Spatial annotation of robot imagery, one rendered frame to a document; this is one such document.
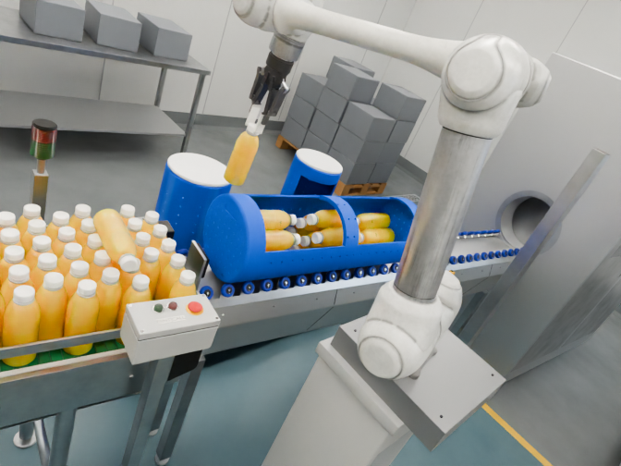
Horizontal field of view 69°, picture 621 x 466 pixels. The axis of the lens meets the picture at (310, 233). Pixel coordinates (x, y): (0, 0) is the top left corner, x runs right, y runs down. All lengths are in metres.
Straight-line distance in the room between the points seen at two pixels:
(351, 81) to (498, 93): 4.16
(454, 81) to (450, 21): 6.02
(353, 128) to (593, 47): 2.79
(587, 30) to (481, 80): 5.38
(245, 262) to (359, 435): 0.59
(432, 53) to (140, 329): 0.90
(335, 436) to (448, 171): 0.88
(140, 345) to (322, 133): 4.31
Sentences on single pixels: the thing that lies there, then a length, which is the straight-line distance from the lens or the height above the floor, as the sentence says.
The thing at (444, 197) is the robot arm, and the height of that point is 1.60.
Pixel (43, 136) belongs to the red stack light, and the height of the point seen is 1.23.
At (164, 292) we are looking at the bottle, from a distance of 1.36.
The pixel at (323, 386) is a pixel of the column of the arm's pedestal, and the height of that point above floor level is 0.88.
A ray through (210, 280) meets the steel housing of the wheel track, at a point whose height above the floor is 0.93.
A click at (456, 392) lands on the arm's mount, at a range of 1.39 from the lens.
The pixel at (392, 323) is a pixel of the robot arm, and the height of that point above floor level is 1.31.
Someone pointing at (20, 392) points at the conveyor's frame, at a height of 0.85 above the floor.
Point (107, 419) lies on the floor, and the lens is 2.30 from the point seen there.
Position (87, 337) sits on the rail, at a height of 0.97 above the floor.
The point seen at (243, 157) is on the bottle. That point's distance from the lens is 1.45.
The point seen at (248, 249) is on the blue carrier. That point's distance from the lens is 1.36.
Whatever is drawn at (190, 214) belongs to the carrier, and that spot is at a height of 0.89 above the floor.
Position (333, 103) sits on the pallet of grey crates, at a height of 0.82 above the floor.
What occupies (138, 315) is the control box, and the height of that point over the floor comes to 1.10.
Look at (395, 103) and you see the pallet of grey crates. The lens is 5.13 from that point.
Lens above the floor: 1.87
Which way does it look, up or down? 28 degrees down
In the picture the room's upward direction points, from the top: 23 degrees clockwise
